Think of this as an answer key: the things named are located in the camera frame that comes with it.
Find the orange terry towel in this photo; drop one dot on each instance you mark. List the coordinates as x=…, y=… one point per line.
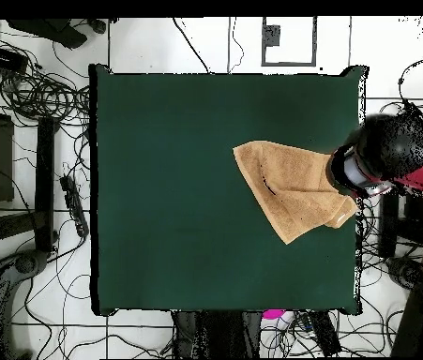
x=290, y=180

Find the dark chair base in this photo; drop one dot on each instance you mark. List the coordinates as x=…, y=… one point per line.
x=406, y=272

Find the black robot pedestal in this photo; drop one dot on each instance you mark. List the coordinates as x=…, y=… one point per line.
x=218, y=337

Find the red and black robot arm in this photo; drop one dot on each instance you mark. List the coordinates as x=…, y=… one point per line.
x=395, y=146

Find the long black power strip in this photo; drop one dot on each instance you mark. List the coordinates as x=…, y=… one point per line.
x=74, y=206

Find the pink and white object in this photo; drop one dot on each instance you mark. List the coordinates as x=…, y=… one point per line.
x=273, y=314

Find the black adapter box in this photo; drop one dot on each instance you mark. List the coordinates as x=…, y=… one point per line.
x=3, y=58

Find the black rolling chair base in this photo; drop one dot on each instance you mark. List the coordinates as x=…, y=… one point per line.
x=61, y=33

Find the black metal frame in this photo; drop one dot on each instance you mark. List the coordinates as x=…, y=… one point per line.
x=44, y=180

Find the black power brick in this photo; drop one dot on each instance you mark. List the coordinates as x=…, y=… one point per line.
x=325, y=332

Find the black metal bar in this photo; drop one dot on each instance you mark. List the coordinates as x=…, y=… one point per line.
x=389, y=225

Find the grey square frame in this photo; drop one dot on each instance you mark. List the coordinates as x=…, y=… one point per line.
x=289, y=64

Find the grey chair base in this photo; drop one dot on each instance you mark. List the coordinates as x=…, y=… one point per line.
x=4, y=300

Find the dark green table cloth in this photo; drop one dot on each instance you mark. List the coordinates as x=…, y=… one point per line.
x=177, y=187

